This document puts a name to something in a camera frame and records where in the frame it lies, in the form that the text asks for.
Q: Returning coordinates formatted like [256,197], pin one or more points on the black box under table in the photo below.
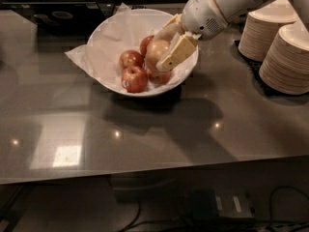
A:
[221,204]

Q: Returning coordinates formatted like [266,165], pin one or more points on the white bowl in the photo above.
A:
[106,78]

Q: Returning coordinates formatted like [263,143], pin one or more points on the white paper liner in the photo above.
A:
[125,26]

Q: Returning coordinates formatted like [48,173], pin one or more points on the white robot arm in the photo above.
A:
[231,9]

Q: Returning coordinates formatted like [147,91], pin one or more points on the red apple middle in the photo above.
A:
[158,79]

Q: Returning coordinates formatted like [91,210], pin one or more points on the far paper plate stack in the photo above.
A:
[261,27]

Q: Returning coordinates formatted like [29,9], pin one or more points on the yellow-green apple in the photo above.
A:
[155,51]

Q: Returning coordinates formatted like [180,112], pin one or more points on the red apple with sticker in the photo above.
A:
[134,79]

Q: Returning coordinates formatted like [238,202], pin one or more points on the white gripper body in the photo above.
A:
[202,14]

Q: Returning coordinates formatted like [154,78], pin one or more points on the dark red apple back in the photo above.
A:
[144,43]

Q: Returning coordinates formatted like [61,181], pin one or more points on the near paper plate stack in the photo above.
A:
[286,66]

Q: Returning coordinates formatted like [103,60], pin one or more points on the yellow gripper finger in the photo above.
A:
[172,29]
[181,48]

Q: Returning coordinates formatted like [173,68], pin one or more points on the paper plate stack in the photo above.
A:
[286,66]
[261,27]

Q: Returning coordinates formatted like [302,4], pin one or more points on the red apple left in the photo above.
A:
[131,58]

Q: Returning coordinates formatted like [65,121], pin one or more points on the black mat under plates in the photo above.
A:
[254,67]

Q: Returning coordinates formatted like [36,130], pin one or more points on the black cooktop panel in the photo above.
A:
[63,18]

